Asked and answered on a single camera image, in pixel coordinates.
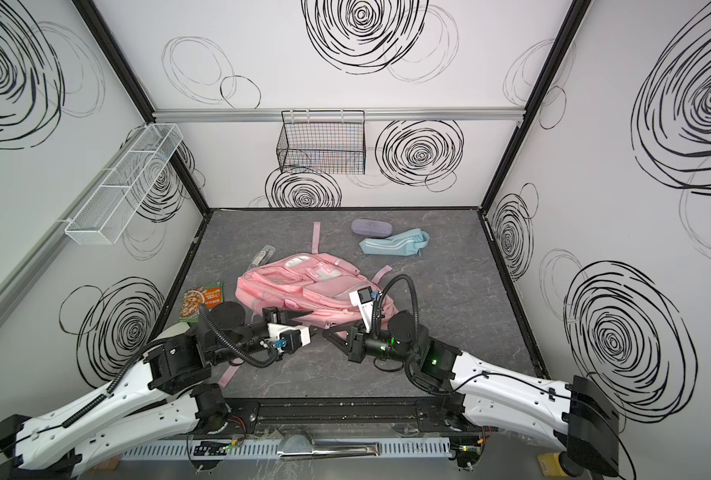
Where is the aluminium wall rail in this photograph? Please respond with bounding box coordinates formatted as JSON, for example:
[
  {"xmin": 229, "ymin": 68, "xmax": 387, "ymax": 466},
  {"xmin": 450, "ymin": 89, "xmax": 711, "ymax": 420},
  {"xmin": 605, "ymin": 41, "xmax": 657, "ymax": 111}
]
[{"xmin": 153, "ymin": 106, "xmax": 525, "ymax": 123}]

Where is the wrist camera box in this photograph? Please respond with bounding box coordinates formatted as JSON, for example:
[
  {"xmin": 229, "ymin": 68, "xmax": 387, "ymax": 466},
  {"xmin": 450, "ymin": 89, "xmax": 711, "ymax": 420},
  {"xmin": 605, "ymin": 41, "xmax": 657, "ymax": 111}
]
[
  {"xmin": 349, "ymin": 286, "xmax": 377, "ymax": 333},
  {"xmin": 268, "ymin": 324, "xmax": 311, "ymax": 354}
]

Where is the white wire shelf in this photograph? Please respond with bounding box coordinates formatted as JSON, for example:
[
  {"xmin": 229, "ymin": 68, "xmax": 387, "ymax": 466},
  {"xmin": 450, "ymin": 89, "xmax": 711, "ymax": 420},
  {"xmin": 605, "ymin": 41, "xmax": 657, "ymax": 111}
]
[{"xmin": 65, "ymin": 124, "xmax": 184, "ymax": 245}]

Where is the white slotted cable duct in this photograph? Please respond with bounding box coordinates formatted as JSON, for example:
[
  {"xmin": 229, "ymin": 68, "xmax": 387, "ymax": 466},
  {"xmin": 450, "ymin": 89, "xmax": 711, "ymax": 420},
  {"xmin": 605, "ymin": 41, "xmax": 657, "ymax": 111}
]
[{"xmin": 121, "ymin": 434, "xmax": 451, "ymax": 461}]

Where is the black corner frame post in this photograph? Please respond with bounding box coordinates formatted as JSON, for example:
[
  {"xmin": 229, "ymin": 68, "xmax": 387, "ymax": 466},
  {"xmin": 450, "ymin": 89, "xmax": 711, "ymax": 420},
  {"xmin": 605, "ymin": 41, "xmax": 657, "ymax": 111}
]
[
  {"xmin": 479, "ymin": 0, "xmax": 591, "ymax": 214},
  {"xmin": 72, "ymin": 0, "xmax": 212, "ymax": 217}
]

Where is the pink student backpack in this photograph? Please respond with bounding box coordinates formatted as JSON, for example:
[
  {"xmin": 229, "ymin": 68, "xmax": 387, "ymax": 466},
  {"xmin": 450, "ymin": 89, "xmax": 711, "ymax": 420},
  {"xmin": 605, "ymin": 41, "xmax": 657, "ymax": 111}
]
[{"xmin": 216, "ymin": 221, "xmax": 399, "ymax": 388}]

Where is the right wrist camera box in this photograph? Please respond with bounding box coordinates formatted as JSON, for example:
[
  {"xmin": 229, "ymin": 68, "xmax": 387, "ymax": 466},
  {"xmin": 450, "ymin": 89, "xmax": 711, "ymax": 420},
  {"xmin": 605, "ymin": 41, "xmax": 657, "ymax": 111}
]
[{"xmin": 349, "ymin": 286, "xmax": 377, "ymax": 333}]

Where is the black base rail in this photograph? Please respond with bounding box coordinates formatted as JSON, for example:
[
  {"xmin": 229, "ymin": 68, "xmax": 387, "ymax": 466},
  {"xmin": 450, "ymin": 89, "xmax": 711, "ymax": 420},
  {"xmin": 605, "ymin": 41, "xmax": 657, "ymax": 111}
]
[{"xmin": 227, "ymin": 397, "xmax": 487, "ymax": 436}]

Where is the black corner frame post left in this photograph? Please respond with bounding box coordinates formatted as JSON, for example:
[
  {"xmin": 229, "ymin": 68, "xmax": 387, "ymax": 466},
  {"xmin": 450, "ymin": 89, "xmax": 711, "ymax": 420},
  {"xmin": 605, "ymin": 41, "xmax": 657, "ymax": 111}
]
[{"xmin": 72, "ymin": 0, "xmax": 212, "ymax": 217}]

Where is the purple glasses case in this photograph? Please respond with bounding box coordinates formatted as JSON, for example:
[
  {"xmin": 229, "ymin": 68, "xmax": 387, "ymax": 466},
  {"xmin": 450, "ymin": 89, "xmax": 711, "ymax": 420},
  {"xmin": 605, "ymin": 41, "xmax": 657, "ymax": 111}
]
[{"xmin": 351, "ymin": 218, "xmax": 393, "ymax": 238}]

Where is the yellow black button box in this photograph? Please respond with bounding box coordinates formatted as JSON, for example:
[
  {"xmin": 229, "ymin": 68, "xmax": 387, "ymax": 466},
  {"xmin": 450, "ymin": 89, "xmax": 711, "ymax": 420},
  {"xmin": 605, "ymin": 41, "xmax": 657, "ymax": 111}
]
[{"xmin": 537, "ymin": 452, "xmax": 567, "ymax": 478}]

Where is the green snack packet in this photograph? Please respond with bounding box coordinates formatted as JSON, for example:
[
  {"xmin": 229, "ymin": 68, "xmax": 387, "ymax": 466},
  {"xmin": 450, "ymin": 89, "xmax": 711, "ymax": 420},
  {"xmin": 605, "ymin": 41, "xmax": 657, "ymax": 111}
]
[{"xmin": 179, "ymin": 282, "xmax": 224, "ymax": 323}]

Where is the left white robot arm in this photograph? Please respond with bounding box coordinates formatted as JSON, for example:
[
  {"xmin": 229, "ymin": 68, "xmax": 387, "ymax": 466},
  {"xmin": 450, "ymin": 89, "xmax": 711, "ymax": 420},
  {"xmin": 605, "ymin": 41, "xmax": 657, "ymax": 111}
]
[{"xmin": 0, "ymin": 301, "xmax": 319, "ymax": 479}]

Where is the clear plastic pencil case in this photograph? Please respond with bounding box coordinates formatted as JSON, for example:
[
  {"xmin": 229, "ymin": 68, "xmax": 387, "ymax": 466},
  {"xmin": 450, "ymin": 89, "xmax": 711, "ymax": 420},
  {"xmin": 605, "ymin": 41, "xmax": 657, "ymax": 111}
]
[{"xmin": 248, "ymin": 245, "xmax": 276, "ymax": 271}]

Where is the light blue pouch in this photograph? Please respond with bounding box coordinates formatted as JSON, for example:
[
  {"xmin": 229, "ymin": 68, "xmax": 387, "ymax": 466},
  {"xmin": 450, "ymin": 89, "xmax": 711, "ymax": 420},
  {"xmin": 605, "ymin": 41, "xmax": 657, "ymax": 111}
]
[{"xmin": 359, "ymin": 228, "xmax": 431, "ymax": 257}]

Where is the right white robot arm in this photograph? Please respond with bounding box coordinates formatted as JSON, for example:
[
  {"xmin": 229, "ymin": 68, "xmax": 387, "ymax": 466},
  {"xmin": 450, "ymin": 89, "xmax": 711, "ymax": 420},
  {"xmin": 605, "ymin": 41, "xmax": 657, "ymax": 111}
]
[{"xmin": 324, "ymin": 274, "xmax": 629, "ymax": 477}]

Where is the black wire basket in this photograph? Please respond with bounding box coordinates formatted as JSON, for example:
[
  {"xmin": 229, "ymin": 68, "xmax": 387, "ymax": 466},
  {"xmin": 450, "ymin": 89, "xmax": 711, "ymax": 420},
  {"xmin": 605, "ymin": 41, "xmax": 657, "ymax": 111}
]
[{"xmin": 276, "ymin": 120, "xmax": 367, "ymax": 175}]

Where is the black corner frame post right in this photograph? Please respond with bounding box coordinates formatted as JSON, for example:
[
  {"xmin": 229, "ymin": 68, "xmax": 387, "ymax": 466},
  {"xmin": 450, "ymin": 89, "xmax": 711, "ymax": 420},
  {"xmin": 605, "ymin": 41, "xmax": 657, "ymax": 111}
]
[{"xmin": 479, "ymin": 0, "xmax": 591, "ymax": 214}]

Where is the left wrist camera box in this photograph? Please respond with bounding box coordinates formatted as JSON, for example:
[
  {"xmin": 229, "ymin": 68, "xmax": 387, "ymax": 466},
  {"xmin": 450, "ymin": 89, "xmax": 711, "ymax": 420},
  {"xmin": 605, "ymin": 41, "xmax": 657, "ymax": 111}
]
[{"xmin": 268, "ymin": 324, "xmax": 311, "ymax": 354}]

